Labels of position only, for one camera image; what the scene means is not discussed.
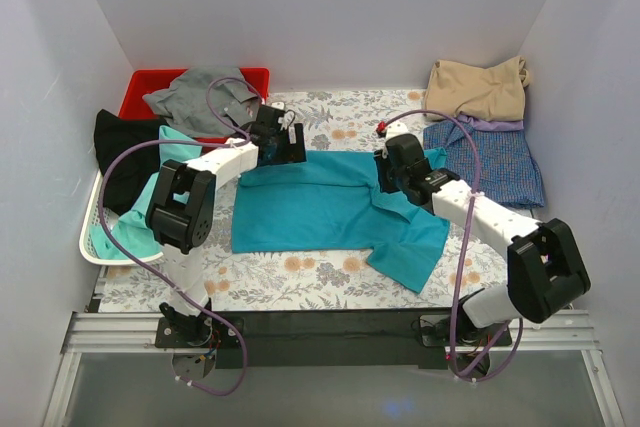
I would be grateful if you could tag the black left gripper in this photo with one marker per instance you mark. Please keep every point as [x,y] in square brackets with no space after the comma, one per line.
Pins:
[293,144]

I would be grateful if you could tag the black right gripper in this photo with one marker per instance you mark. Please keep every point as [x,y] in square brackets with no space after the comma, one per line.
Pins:
[385,177]

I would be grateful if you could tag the teal blue t shirt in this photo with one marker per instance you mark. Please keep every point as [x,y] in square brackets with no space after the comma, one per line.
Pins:
[332,201]

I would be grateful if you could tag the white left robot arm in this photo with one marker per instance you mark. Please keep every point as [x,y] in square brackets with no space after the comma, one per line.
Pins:
[180,212]

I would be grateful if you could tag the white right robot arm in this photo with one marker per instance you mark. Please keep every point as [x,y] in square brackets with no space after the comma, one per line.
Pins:
[545,270]

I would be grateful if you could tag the lilac purple shirt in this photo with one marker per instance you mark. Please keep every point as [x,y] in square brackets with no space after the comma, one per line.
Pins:
[480,125]

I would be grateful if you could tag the grey shirt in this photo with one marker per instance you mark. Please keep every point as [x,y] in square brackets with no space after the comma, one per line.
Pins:
[184,107]

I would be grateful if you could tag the blue checked shirt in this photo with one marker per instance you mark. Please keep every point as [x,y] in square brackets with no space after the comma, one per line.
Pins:
[509,174]

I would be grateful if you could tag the floral patterned table mat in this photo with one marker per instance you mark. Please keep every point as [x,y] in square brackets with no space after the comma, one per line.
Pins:
[339,120]

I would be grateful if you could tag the beige t shirt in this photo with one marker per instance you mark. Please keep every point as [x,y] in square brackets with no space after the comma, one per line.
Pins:
[490,94]

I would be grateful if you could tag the red plastic tray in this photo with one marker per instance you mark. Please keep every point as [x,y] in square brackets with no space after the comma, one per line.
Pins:
[147,81]

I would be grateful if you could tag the mint green t shirt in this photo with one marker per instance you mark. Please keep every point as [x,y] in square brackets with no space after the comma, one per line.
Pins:
[172,147]

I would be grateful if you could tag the white plastic basket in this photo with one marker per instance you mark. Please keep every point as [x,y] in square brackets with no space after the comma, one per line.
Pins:
[91,219]

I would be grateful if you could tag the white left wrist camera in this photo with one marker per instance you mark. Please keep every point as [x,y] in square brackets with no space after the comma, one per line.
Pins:
[283,117]

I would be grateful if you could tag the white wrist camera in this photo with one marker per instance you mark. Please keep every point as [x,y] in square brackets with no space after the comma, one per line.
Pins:
[388,130]
[283,117]

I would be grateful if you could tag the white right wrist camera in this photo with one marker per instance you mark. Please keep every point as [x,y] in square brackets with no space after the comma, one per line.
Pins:
[388,130]

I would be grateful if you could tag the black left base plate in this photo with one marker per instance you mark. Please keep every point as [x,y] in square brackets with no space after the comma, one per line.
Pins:
[202,334]

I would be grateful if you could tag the aluminium rail frame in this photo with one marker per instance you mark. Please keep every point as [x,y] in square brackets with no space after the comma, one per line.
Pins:
[327,368]

